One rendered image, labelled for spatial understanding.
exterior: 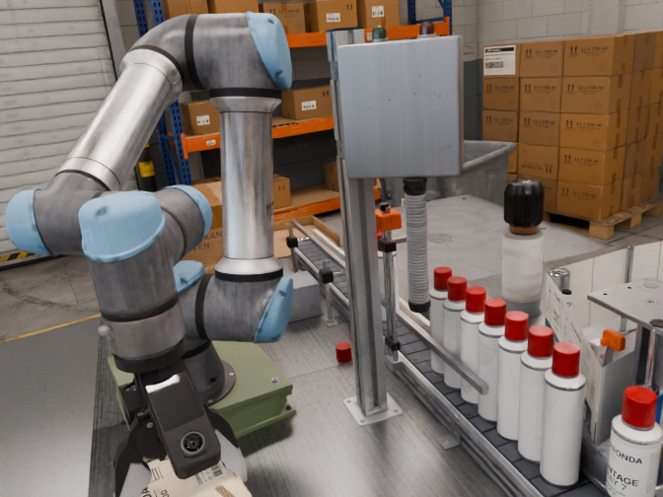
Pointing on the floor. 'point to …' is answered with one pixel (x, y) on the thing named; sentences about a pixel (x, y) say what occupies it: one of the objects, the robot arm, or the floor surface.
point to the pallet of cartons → (581, 123)
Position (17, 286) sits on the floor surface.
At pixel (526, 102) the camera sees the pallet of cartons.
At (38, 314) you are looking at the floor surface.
